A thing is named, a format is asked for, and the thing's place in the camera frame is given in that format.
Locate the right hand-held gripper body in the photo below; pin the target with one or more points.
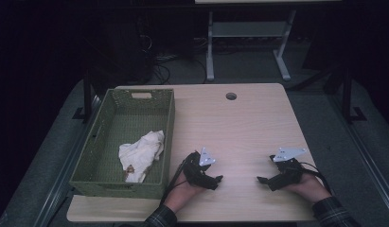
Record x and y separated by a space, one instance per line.
288 173

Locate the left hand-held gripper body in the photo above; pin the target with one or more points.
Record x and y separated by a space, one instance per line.
197 171

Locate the white towel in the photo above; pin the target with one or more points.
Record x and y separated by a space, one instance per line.
141 154

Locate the green woven plastic basket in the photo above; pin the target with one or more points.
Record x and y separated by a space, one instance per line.
132 123

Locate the person's left hand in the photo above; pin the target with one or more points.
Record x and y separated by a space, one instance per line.
182 194

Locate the person's right hand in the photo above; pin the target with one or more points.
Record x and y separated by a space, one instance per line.
310 188

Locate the white-framed desk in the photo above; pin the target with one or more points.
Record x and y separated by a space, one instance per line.
245 29

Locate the aluminium floor rail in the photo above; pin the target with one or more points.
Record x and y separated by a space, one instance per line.
67 164
372 157

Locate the black metal post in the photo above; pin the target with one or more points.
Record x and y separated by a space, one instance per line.
87 97
347 94

